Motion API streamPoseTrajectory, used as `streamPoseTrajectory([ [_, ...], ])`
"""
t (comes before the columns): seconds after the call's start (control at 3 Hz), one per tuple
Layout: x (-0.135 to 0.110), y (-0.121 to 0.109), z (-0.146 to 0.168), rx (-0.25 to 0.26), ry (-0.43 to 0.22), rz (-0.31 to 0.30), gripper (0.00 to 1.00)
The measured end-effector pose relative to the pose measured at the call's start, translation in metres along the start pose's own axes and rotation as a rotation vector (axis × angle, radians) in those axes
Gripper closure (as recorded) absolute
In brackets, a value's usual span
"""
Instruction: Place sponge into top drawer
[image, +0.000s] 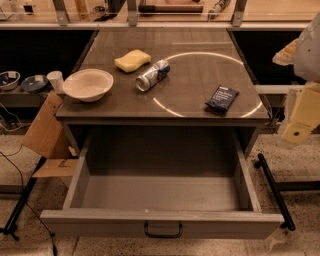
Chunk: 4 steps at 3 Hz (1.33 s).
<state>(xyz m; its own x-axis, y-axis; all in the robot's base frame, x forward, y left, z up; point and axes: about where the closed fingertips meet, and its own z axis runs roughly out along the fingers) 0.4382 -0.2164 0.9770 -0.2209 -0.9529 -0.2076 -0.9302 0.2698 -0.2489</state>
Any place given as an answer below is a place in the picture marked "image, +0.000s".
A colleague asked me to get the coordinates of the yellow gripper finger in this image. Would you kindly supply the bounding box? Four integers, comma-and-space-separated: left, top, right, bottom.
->
281, 83, 320, 145
272, 39, 298, 66

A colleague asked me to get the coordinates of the yellow sponge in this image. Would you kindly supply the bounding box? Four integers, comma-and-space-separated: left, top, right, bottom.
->
114, 50, 151, 73

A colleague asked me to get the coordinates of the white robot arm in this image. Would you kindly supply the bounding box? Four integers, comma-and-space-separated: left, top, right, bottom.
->
272, 13, 320, 145

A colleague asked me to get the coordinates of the grey cabinet with dark top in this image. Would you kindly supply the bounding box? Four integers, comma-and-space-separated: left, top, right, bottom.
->
57, 28, 269, 151

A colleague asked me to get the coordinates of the grey open top drawer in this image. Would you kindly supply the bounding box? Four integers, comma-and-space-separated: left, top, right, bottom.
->
41, 126, 284, 239

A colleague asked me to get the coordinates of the black bar right stand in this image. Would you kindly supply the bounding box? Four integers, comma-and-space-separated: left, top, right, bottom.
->
254, 153, 296, 231

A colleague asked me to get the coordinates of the dark blue snack packet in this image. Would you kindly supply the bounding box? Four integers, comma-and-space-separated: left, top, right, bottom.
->
206, 86, 239, 112

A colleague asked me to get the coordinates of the silver blue soda can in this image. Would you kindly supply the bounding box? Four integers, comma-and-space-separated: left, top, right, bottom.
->
136, 59, 171, 92

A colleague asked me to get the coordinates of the white bowl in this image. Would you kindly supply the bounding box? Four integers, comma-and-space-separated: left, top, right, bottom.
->
62, 69, 114, 102

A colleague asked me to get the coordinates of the white paper cup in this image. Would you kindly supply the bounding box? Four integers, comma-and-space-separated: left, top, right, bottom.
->
47, 71, 64, 93

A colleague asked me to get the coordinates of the brown cardboard box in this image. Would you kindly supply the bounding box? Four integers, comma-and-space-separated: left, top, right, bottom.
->
22, 91, 77, 178

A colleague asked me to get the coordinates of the blue bowl on shelf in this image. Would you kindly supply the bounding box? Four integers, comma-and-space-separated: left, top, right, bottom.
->
21, 75, 49, 93

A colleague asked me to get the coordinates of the blue patterned bowl far left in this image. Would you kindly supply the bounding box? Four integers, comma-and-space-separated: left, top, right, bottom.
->
0, 71, 20, 91

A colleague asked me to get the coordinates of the black tripod leg left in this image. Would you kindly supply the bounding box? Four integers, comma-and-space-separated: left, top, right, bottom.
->
0, 156, 45, 241

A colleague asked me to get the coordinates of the black drawer handle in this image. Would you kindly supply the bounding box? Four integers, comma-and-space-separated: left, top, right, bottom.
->
144, 222, 183, 239

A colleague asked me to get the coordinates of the metal railing frame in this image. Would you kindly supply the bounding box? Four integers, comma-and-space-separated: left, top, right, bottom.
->
0, 0, 320, 29

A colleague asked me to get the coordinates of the black cable on floor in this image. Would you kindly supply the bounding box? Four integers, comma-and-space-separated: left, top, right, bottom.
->
0, 150, 58, 256

